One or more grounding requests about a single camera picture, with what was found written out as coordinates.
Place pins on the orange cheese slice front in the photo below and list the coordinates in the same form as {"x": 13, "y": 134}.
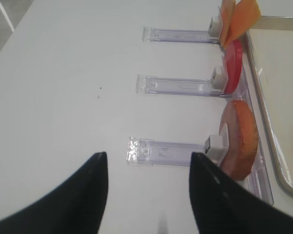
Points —
{"x": 246, "y": 13}

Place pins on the pale orange cheese slice back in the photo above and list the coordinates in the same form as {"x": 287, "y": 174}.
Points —
{"x": 226, "y": 13}

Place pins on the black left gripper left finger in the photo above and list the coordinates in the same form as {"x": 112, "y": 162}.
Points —
{"x": 75, "y": 207}

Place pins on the white metal tray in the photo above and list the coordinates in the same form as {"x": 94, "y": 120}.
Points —
{"x": 270, "y": 50}

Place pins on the red tomato slice in rack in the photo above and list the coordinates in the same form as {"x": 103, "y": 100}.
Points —
{"x": 233, "y": 62}

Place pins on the clear acrylic left food rack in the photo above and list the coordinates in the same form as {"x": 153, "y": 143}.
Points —
{"x": 216, "y": 146}

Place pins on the bread bun slice left rack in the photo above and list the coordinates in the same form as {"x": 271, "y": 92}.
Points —
{"x": 243, "y": 139}

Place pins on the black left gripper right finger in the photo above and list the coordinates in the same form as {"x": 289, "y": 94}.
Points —
{"x": 221, "y": 206}

